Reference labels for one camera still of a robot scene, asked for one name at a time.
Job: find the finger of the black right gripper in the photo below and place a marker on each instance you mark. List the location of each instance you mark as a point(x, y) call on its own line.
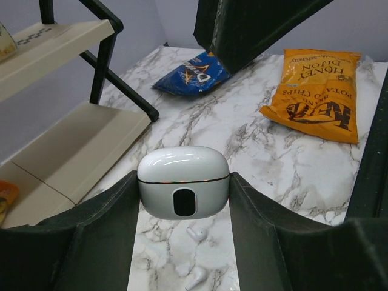
point(237, 31)

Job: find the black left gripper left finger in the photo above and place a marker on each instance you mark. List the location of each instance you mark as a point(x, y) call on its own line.
point(88, 247)

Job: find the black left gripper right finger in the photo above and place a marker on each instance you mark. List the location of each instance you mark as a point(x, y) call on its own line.
point(278, 249)

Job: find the white earbud short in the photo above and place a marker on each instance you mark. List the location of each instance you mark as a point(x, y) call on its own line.
point(197, 234)

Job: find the white earbud with stem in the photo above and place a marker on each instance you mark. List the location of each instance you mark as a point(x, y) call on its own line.
point(199, 276)

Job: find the white earbud charging case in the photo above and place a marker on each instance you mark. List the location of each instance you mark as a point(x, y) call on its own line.
point(185, 182)

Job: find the blue Doritos chip bag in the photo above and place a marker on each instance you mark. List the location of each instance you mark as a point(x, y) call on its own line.
point(194, 77)

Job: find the beige three-tier shelf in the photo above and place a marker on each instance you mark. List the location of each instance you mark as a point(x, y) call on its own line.
point(58, 169)

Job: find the yellow orange snack packet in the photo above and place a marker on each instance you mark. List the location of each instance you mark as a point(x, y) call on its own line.
point(9, 192)

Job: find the orange snack bag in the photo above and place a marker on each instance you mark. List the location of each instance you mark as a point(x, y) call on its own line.
point(317, 94)

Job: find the cream printed mug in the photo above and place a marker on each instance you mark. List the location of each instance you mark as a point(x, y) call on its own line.
point(8, 46)

